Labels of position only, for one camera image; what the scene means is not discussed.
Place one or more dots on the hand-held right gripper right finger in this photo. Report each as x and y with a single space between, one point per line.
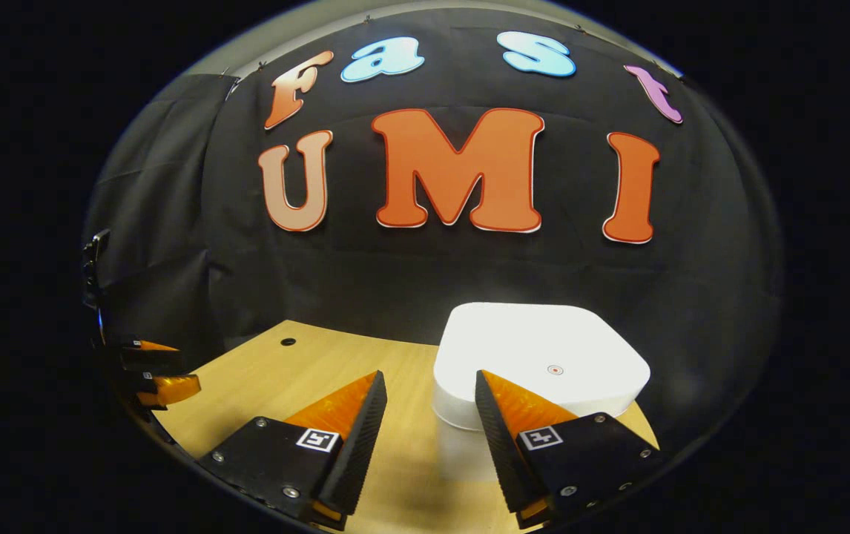
499 445

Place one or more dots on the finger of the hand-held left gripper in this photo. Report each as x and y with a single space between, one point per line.
169 389
150 357

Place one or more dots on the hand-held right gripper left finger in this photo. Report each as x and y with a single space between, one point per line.
362 445

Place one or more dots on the white desktop garbage bin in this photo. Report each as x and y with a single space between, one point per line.
529 341

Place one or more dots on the wooden desktop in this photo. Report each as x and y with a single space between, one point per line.
403 415

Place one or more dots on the black backdrop cloth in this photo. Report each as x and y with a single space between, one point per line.
395 274

